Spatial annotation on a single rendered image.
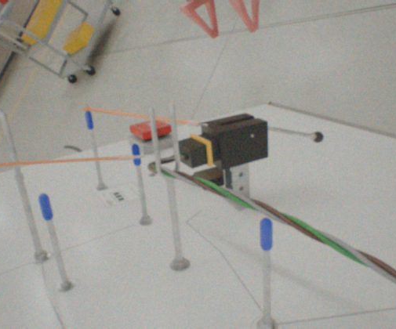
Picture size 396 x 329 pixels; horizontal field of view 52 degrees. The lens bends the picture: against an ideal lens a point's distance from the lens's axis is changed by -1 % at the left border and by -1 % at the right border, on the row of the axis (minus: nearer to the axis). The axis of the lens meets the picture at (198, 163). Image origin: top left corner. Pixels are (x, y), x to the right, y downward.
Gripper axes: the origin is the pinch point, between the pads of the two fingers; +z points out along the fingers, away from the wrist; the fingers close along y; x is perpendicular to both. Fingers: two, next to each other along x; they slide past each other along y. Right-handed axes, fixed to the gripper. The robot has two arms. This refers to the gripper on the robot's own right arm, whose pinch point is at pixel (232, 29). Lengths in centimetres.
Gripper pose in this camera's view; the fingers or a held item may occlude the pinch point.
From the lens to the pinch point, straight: 71.7
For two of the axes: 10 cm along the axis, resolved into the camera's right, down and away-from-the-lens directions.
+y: 6.1, 1.4, -7.8
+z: 4.0, 8.0, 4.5
